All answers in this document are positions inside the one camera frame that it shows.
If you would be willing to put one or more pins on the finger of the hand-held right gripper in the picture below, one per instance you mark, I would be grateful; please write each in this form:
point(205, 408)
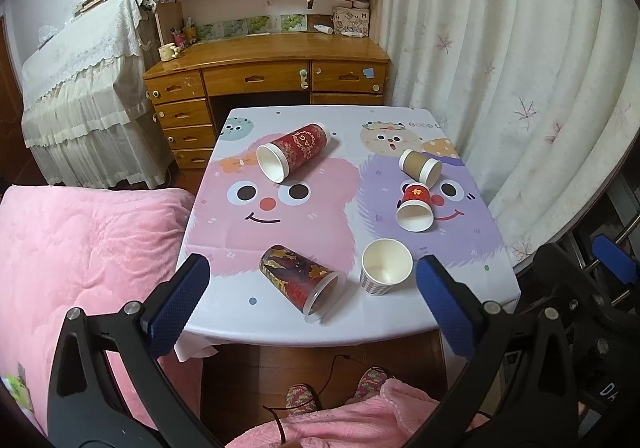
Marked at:
point(607, 253)
point(555, 268)

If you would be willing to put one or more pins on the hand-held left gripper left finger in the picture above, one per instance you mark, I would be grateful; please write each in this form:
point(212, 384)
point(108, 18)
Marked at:
point(180, 308)

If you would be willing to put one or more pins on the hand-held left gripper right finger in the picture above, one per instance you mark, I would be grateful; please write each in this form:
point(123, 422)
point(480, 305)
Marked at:
point(445, 303)

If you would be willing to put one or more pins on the dark red gold patterned cup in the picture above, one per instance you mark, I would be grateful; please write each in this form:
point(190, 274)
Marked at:
point(290, 273)

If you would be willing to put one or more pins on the white checked paper cup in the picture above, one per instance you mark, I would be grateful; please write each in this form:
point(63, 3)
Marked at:
point(375, 280)

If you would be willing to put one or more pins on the small red paper cup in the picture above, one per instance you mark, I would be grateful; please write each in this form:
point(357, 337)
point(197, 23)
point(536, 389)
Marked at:
point(416, 195)

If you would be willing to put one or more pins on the brown paper cup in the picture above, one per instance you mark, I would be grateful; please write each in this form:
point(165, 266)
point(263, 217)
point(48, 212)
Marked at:
point(412, 162)

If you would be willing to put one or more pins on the tall red patterned paper cup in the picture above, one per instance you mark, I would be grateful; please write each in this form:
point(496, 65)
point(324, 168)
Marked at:
point(300, 145)

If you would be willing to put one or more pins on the multicolour knitted slipper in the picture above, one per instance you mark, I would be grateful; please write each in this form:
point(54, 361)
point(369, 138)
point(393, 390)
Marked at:
point(301, 398)
point(370, 380)

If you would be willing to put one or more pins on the pink fluffy blanket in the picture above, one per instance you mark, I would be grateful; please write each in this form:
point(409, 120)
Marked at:
point(75, 253)

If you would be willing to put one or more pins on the cartoon monster printed tablecloth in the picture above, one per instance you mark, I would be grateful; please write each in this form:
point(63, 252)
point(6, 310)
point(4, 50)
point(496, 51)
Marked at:
point(325, 228)

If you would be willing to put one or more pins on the person's pink fluffy robe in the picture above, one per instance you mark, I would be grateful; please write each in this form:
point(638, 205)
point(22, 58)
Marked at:
point(350, 423)

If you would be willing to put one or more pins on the green paper packet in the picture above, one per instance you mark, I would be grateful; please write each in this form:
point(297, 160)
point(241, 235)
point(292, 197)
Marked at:
point(17, 388)

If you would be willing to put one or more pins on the white floral curtain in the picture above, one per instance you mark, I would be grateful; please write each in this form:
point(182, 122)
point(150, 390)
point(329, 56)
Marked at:
point(500, 52)

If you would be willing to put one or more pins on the lace cloth covered furniture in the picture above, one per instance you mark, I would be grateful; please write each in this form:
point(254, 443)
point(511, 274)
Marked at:
point(85, 77)

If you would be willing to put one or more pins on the yellow mug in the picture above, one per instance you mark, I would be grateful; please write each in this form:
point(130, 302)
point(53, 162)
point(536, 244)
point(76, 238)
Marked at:
point(169, 51)

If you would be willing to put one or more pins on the wooden desk with drawers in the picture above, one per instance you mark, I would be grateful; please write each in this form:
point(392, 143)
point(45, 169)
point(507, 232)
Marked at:
point(260, 50)

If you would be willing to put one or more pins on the wooden letter box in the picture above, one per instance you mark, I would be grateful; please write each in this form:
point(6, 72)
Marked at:
point(351, 21)

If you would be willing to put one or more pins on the white lying bottle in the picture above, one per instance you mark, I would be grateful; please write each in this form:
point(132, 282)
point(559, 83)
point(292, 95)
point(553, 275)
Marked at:
point(323, 29)

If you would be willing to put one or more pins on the chrome tube frame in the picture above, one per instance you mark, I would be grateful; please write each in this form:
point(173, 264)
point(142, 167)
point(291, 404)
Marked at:
point(622, 228)

